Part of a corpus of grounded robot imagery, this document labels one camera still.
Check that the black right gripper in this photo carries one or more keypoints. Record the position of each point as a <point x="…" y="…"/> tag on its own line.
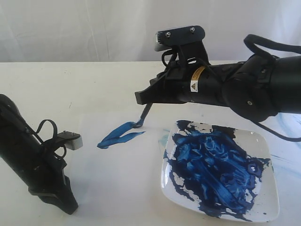
<point x="177" y="86"/>

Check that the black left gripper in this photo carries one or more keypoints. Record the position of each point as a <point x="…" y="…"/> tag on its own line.
<point x="50" y="183"/>

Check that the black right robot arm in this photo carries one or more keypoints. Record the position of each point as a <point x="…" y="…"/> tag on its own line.
<point x="254" y="89"/>

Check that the white paper sheet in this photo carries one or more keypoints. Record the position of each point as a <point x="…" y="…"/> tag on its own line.
<point x="122" y="179"/>

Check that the black paintbrush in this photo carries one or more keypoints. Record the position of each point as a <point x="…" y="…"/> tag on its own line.
<point x="144" y="114"/>

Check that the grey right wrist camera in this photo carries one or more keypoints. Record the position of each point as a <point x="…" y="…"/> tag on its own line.
<point x="166" y="39"/>

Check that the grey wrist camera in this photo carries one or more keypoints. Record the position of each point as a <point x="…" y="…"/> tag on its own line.
<point x="70" y="140"/>
<point x="166" y="39"/>

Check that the white square plate blue paint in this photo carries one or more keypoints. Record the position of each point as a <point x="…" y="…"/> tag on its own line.
<point x="221" y="172"/>

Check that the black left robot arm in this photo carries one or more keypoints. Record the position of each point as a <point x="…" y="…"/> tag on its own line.
<point x="34" y="160"/>

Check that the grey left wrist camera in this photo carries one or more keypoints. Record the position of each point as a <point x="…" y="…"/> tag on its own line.
<point x="70" y="140"/>

